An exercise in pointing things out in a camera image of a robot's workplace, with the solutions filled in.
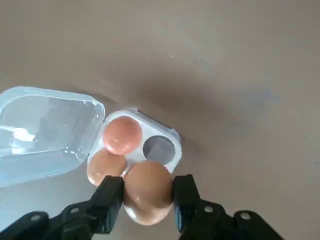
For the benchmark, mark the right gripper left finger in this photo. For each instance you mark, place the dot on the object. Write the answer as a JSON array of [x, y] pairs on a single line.
[[82, 217]]

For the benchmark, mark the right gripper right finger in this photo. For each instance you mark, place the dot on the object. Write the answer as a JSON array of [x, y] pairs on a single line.
[[200, 215]]

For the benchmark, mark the transparent four-slot egg tray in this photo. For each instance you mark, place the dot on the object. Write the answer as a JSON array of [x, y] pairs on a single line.
[[45, 135]]

